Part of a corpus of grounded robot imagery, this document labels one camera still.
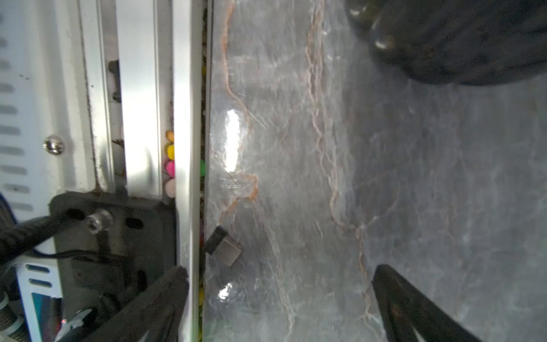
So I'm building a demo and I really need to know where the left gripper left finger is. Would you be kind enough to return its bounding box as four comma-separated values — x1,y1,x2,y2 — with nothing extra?
85,266,189,341

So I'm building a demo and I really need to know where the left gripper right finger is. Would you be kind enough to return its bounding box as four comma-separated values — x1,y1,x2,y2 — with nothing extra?
373,264,479,342

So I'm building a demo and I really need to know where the small usb mouse receiver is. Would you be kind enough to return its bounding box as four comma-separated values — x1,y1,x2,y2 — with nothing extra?
204,226,242,267

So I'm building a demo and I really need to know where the black wireless mouse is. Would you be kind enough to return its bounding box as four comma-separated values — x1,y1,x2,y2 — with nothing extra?
345,1,546,86

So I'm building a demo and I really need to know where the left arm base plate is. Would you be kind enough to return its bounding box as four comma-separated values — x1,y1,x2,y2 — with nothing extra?
49,192,177,327

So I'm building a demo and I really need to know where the white vented cable duct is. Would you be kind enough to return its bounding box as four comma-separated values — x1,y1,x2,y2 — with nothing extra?
0,0,103,342

